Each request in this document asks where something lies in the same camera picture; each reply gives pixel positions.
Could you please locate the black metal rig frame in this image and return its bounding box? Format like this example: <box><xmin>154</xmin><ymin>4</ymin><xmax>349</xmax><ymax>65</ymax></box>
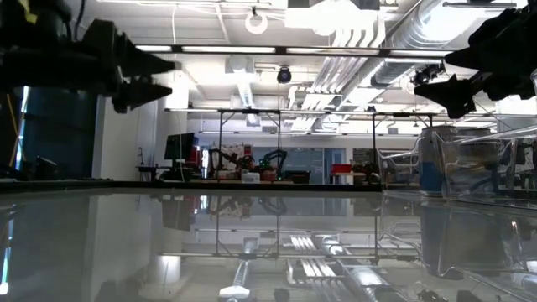
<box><xmin>368</xmin><ymin>111</ymin><xmax>437</xmax><ymax>177</ymax></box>
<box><xmin>165</xmin><ymin>107</ymin><xmax>283</xmax><ymax>181</ymax></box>

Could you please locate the black overhead camera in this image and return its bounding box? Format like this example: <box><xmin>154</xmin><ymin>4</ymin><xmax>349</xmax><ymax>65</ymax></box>
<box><xmin>275</xmin><ymin>65</ymin><xmax>293</xmax><ymax>85</ymax></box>

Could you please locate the white ceiling ring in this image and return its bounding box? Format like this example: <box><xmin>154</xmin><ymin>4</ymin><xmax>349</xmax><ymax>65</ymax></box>
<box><xmin>244</xmin><ymin>11</ymin><xmax>269</xmax><ymax>35</ymax></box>

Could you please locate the clear plastic bin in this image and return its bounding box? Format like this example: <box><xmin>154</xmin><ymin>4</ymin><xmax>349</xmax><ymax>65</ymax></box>
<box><xmin>375</xmin><ymin>125</ymin><xmax>446</xmax><ymax>190</ymax></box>
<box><xmin>434</xmin><ymin>125</ymin><xmax>537</xmax><ymax>206</ymax></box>

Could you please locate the black overhead frame bar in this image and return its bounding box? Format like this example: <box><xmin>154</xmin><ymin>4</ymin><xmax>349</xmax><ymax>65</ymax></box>
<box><xmin>133</xmin><ymin>44</ymin><xmax>456</xmax><ymax>58</ymax></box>

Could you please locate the silver can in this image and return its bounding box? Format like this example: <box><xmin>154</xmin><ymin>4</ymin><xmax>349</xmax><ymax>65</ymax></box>
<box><xmin>419</xmin><ymin>125</ymin><xmax>458</xmax><ymax>195</ymax></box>

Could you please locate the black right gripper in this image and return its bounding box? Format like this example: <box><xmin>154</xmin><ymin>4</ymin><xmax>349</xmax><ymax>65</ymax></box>
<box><xmin>414</xmin><ymin>3</ymin><xmax>537</xmax><ymax>119</ymax></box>

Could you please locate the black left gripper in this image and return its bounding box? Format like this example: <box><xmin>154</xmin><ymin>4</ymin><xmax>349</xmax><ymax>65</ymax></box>
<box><xmin>81</xmin><ymin>18</ymin><xmax>175</xmax><ymax>114</ymax></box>

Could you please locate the silver ventilation duct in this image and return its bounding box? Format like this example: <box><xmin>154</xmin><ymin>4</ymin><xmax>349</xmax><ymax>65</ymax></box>
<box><xmin>368</xmin><ymin>0</ymin><xmax>467</xmax><ymax>89</ymax></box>

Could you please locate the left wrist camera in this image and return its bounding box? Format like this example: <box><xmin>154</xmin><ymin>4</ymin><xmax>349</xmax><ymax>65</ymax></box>
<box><xmin>8</xmin><ymin>0</ymin><xmax>75</xmax><ymax>47</ymax></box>

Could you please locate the black computer monitor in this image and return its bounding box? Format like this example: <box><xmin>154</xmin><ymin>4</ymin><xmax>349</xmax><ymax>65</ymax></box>
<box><xmin>163</xmin><ymin>132</ymin><xmax>196</xmax><ymax>161</ymax></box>

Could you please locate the dark blue cabinet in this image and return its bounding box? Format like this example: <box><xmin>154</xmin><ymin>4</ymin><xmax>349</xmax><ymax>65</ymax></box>
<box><xmin>20</xmin><ymin>86</ymin><xmax>98</xmax><ymax>180</ymax></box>

